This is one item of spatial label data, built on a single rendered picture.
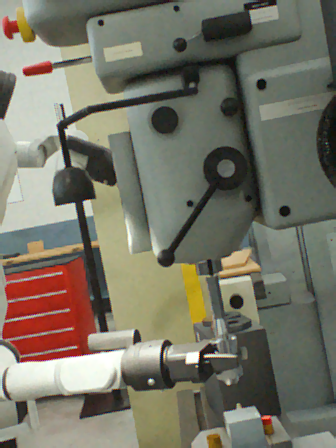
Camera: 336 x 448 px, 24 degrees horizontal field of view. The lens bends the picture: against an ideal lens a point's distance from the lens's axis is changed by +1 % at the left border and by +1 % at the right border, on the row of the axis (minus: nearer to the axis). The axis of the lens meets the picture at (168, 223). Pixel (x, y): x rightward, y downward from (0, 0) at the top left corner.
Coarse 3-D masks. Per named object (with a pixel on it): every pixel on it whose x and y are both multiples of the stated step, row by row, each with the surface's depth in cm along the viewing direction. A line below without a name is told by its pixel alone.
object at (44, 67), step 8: (32, 64) 147; (40, 64) 147; (48, 64) 146; (56, 64) 147; (64, 64) 147; (72, 64) 147; (80, 64) 147; (24, 72) 147; (32, 72) 147; (40, 72) 147; (48, 72) 147
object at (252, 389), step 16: (208, 320) 179; (240, 320) 172; (208, 336) 168; (240, 336) 166; (256, 336) 166; (256, 352) 166; (256, 368) 166; (272, 368) 167; (208, 384) 180; (224, 384) 165; (240, 384) 166; (256, 384) 166; (272, 384) 167; (208, 400) 185; (224, 400) 166; (240, 400) 166; (256, 400) 166; (272, 400) 167
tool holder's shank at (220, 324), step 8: (208, 280) 139; (216, 280) 139; (208, 288) 139; (216, 288) 139; (208, 296) 140; (216, 296) 139; (216, 304) 139; (216, 312) 139; (224, 312) 140; (216, 320) 139; (224, 320) 139; (216, 328) 139; (224, 328) 139; (216, 336) 140; (224, 336) 139
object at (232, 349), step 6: (216, 348) 139; (222, 348) 138; (228, 348) 138; (234, 348) 139; (228, 354) 138; (234, 354) 139; (240, 366) 140; (216, 372) 140; (222, 372) 139; (228, 372) 138; (234, 372) 139; (240, 372) 139; (222, 378) 139; (228, 378) 138; (234, 378) 139
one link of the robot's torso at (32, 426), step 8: (32, 400) 193; (32, 408) 191; (32, 416) 191; (24, 424) 198; (32, 424) 192; (0, 432) 195; (8, 432) 193; (16, 432) 191; (24, 432) 191; (32, 432) 192; (0, 440) 189; (8, 440) 193; (16, 440) 192; (24, 440) 191; (32, 440) 192
